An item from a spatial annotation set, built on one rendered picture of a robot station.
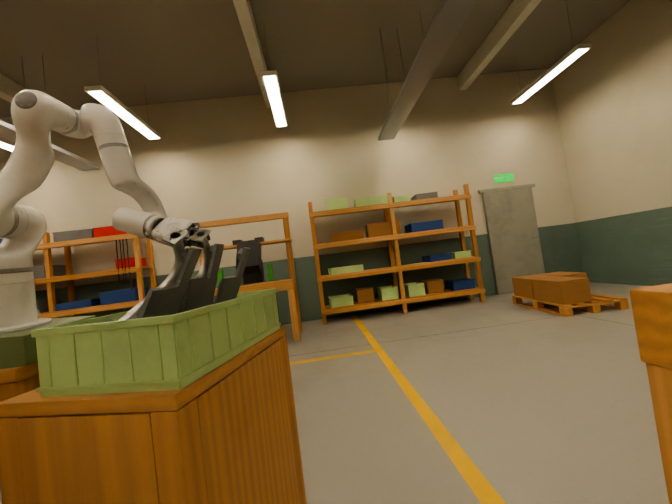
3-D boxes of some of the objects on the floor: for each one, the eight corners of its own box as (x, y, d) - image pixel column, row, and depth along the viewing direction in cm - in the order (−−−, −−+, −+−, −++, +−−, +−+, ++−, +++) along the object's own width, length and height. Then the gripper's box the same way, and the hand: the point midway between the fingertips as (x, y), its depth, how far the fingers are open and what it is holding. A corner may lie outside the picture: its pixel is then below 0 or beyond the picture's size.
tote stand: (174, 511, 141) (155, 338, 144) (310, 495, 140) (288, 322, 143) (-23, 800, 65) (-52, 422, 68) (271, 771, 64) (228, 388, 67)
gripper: (177, 222, 113) (221, 233, 110) (145, 252, 102) (194, 265, 99) (170, 205, 108) (217, 217, 105) (136, 235, 97) (187, 249, 94)
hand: (200, 239), depth 102 cm, fingers closed on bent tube, 3 cm apart
